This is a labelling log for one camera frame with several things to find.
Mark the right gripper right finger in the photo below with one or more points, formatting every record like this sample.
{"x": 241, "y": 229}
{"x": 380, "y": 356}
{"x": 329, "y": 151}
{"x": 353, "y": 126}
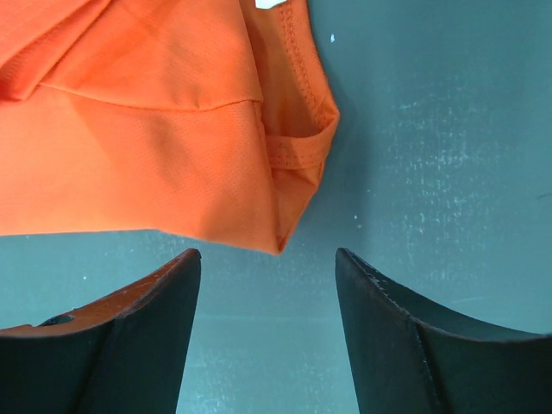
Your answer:
{"x": 409, "y": 354}

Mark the orange t shirt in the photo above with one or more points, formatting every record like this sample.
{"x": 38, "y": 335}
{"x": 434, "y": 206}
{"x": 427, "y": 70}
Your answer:
{"x": 207, "y": 119}

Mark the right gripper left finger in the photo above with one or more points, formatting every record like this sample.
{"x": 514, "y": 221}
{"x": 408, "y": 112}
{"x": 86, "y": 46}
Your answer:
{"x": 123, "y": 353}

